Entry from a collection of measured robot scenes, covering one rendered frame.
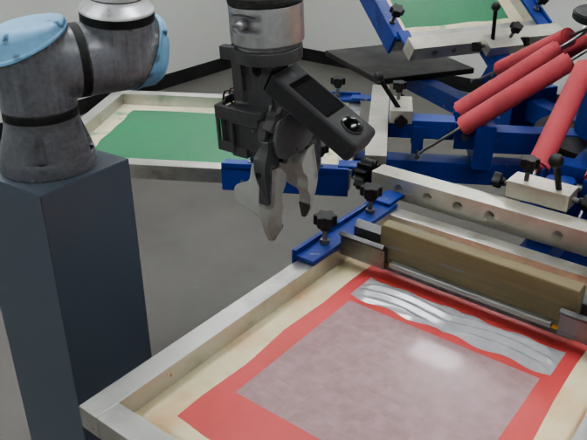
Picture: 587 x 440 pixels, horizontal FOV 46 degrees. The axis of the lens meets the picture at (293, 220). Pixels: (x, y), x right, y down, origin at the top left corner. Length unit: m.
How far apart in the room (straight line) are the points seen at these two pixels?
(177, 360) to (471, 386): 0.43
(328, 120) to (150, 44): 0.51
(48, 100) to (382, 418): 0.67
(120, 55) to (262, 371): 0.53
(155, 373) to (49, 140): 0.39
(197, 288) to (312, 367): 1.99
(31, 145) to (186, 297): 1.93
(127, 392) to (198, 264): 2.23
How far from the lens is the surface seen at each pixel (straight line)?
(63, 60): 1.11
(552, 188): 1.44
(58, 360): 1.28
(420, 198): 1.49
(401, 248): 1.26
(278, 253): 3.27
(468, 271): 1.21
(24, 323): 1.31
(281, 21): 0.69
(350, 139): 0.69
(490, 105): 1.80
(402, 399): 1.04
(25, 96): 1.12
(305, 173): 0.78
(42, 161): 1.15
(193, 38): 5.97
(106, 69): 1.13
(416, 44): 2.18
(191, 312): 2.90
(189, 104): 2.23
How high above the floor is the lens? 1.64
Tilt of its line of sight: 27 degrees down
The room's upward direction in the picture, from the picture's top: straight up
